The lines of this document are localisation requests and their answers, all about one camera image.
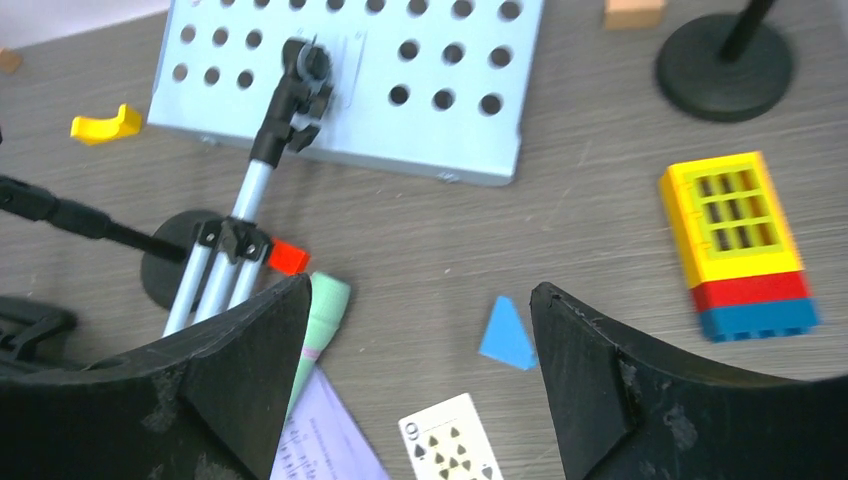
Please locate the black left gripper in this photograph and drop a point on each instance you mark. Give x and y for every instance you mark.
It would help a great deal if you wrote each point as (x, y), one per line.
(40, 322)

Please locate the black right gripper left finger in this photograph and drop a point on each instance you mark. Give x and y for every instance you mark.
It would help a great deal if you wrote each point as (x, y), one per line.
(207, 402)

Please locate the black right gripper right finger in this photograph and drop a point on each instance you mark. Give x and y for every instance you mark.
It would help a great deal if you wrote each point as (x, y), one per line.
(627, 405)

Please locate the sheet music page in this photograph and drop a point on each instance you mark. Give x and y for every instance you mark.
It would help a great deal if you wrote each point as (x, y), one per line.
(321, 440)

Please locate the mint green toy microphone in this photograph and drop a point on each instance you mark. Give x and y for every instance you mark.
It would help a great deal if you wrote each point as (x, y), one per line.
(330, 299)

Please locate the black microphone stand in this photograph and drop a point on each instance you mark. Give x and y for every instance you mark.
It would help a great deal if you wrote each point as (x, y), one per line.
(165, 253)
(726, 67)

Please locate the light blue music stand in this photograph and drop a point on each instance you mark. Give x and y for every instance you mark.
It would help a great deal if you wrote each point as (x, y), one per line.
(428, 88)

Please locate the blue sloped toy brick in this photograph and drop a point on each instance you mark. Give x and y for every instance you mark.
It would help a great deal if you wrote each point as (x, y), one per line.
(505, 338)

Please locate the orange rectangular block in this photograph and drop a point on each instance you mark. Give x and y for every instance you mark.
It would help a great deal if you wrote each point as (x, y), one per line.
(286, 258)

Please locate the face up playing card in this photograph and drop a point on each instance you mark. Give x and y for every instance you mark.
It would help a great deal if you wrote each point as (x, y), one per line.
(447, 441)

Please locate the yellow red blue brick block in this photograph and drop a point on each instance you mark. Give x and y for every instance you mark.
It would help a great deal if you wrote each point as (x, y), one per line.
(739, 258)

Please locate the yellow curved wooden block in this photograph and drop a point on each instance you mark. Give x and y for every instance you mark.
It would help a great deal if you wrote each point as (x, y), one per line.
(93, 131)

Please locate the brown wooden block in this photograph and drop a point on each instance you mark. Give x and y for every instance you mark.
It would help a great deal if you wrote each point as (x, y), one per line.
(10, 61)

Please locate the tan wooden block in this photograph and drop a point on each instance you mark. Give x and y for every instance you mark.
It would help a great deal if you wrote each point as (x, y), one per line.
(633, 14)

